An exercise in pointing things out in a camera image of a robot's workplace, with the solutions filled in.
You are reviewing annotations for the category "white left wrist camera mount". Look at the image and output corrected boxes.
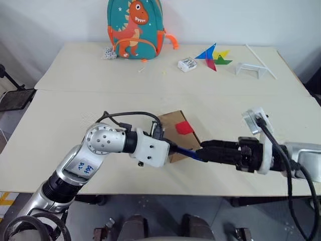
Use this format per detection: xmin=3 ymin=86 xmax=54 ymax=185
xmin=129 ymin=119 xmax=170 ymax=168

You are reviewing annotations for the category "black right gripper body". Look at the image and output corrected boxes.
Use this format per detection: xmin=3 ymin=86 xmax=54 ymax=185
xmin=235 ymin=137 xmax=264 ymax=174

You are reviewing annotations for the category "dark rounded shape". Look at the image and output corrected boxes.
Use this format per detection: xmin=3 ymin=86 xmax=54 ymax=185
xmin=182 ymin=213 xmax=215 ymax=241
xmin=124 ymin=213 xmax=148 ymax=241

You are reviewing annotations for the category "teal dinosaur backpack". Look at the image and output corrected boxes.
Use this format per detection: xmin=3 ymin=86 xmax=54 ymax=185
xmin=107 ymin=0 xmax=180 ymax=63

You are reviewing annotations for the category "white folded stand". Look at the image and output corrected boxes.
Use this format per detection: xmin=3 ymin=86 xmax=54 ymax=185
xmin=234 ymin=62 xmax=269 ymax=80

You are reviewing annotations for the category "brown cardboard box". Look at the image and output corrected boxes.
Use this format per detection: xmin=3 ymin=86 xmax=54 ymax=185
xmin=157 ymin=109 xmax=201 ymax=164

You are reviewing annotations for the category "dark object at room edge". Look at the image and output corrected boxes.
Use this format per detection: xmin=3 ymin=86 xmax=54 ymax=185
xmin=302 ymin=72 xmax=321 ymax=106

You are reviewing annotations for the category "red block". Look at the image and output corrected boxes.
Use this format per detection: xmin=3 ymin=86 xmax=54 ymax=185
xmin=175 ymin=121 xmax=195 ymax=136

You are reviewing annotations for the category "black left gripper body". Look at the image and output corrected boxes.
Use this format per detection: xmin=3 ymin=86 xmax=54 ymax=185
xmin=167 ymin=140 xmax=179 ymax=155

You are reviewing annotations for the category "green translucent triangle piece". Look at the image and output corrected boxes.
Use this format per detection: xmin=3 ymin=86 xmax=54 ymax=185
xmin=214 ymin=55 xmax=233 ymax=65

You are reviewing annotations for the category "blue translucent triangle piece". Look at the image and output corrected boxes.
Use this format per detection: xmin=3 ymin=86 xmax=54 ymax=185
xmin=194 ymin=43 xmax=217 ymax=61

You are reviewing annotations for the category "black metal plate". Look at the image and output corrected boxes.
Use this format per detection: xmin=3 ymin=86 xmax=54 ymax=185
xmin=0 ymin=88 xmax=37 ymax=112

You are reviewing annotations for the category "yellow translucent triangle piece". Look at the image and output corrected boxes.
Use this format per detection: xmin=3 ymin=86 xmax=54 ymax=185
xmin=213 ymin=50 xmax=231 ymax=60

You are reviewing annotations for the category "black pole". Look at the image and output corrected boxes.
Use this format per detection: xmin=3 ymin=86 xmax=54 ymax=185
xmin=0 ymin=64 xmax=27 ymax=91

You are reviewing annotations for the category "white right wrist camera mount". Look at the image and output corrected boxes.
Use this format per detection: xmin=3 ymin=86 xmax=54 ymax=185
xmin=242 ymin=107 xmax=275 ymax=175

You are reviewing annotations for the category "black table base bar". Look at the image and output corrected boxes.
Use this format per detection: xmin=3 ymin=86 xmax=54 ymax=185
xmin=230 ymin=197 xmax=311 ymax=208
xmin=75 ymin=194 xmax=108 ymax=206

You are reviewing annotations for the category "long white rod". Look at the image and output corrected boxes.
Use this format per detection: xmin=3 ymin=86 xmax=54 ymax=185
xmin=245 ymin=44 xmax=278 ymax=80

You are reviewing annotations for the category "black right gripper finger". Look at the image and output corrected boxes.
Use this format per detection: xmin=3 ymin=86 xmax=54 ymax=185
xmin=202 ymin=140 xmax=240 ymax=151
xmin=195 ymin=148 xmax=242 ymax=165

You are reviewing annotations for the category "blue cutter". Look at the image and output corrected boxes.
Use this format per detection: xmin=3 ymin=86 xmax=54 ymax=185
xmin=175 ymin=145 xmax=204 ymax=161

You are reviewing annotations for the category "red translucent strip piece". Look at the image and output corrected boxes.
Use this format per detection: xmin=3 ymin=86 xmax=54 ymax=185
xmin=204 ymin=49 xmax=218 ymax=72

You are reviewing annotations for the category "small white plastic box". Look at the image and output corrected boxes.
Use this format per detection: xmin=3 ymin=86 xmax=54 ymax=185
xmin=177 ymin=57 xmax=198 ymax=73

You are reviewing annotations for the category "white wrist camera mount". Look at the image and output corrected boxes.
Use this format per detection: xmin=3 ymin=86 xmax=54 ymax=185
xmin=242 ymin=107 xmax=275 ymax=175
xmin=129 ymin=119 xmax=170 ymax=168

